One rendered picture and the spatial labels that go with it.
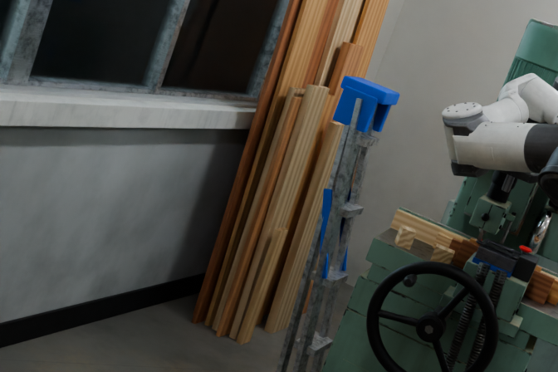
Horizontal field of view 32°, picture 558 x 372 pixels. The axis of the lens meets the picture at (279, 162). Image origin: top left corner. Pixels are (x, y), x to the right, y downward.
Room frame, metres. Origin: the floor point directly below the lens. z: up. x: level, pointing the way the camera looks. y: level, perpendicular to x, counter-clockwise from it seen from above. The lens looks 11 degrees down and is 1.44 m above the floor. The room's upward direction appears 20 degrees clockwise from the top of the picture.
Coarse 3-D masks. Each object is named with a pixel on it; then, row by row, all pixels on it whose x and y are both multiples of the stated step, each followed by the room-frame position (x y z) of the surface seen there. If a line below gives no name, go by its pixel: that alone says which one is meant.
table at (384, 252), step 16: (384, 240) 2.29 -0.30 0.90; (416, 240) 2.42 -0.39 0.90; (368, 256) 2.28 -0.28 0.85; (384, 256) 2.27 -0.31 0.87; (400, 256) 2.26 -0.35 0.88; (416, 256) 2.26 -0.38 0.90; (432, 288) 2.24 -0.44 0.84; (448, 288) 2.19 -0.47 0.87; (464, 304) 2.12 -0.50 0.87; (528, 304) 2.19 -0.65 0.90; (544, 304) 2.24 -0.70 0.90; (480, 320) 2.11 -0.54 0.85; (512, 320) 2.12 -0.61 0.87; (528, 320) 2.17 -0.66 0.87; (544, 320) 2.16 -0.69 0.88; (512, 336) 2.08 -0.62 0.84; (544, 336) 2.16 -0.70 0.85
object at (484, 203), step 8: (480, 200) 2.34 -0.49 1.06; (488, 200) 2.35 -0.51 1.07; (480, 208) 2.34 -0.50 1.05; (488, 208) 2.33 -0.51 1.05; (496, 208) 2.33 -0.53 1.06; (504, 208) 2.32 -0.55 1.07; (472, 216) 2.34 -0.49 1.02; (480, 216) 2.34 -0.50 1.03; (496, 216) 2.33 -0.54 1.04; (504, 216) 2.34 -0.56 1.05; (472, 224) 2.34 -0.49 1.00; (480, 224) 2.33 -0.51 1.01; (488, 224) 2.33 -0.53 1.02; (496, 224) 2.32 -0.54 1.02; (496, 232) 2.32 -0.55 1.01
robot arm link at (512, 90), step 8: (512, 80) 2.09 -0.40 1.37; (520, 80) 2.09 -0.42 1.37; (528, 80) 2.09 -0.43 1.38; (504, 88) 2.07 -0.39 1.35; (512, 88) 2.06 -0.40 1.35; (520, 88) 2.09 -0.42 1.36; (504, 96) 2.05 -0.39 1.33; (512, 96) 2.03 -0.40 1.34; (520, 104) 2.02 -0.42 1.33; (528, 112) 2.02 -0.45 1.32
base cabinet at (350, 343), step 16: (352, 320) 2.28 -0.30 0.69; (336, 336) 2.28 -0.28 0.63; (352, 336) 2.27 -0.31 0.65; (384, 336) 2.25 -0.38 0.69; (400, 336) 2.24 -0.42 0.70; (336, 352) 2.28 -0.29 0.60; (352, 352) 2.27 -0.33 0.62; (368, 352) 2.26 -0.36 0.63; (400, 352) 2.24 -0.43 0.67; (416, 352) 2.23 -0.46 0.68; (432, 352) 2.22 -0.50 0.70; (336, 368) 2.28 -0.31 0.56; (352, 368) 2.26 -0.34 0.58; (368, 368) 2.25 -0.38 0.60; (416, 368) 2.22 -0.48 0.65; (432, 368) 2.21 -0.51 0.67; (464, 368) 2.20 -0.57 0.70
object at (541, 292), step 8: (464, 240) 2.30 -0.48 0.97; (464, 248) 2.30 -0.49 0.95; (472, 248) 2.29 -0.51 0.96; (456, 256) 2.30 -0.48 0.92; (464, 256) 2.29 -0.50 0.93; (456, 264) 2.30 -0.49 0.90; (464, 264) 2.29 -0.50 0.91; (536, 272) 2.25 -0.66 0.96; (536, 280) 2.24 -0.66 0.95; (544, 280) 2.24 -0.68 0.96; (552, 280) 2.23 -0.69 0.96; (528, 288) 2.25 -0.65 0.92; (536, 288) 2.24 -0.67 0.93; (544, 288) 2.24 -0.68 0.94; (528, 296) 2.24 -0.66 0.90; (536, 296) 2.24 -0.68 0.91; (544, 296) 2.23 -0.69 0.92
